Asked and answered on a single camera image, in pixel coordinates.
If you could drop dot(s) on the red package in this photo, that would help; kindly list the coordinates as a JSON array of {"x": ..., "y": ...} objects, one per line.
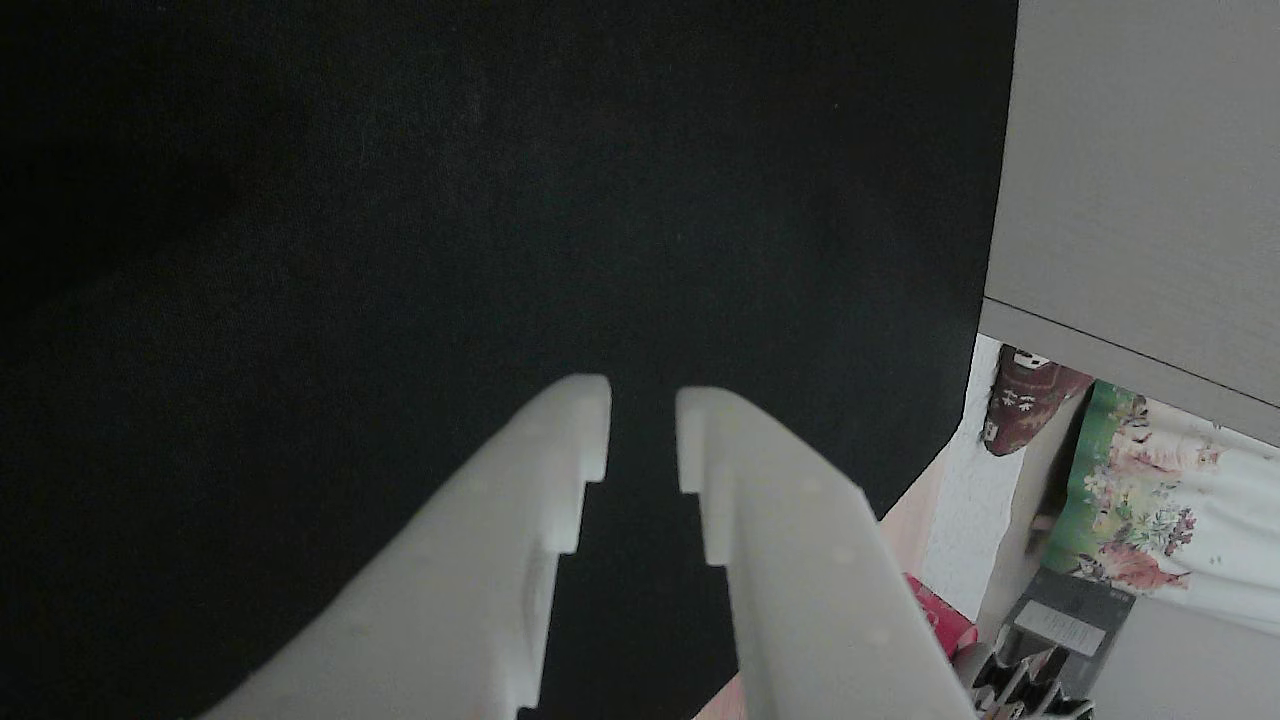
[{"x": 940, "y": 620}]

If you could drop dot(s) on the grey box with label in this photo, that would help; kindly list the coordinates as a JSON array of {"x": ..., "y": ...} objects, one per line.
[{"x": 1065, "y": 625}]

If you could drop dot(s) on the dark red patterned cloth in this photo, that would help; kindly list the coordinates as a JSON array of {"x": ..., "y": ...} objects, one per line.
[{"x": 1025, "y": 400}]

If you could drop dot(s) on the black mouse mat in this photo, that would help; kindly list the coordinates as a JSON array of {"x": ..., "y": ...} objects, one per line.
[{"x": 400, "y": 200}]

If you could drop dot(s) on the floral printed fabric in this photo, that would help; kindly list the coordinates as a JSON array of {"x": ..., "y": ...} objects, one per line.
[{"x": 1180, "y": 510}]

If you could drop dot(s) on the grey side panel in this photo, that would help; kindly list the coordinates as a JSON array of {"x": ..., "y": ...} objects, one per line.
[{"x": 1140, "y": 180}]

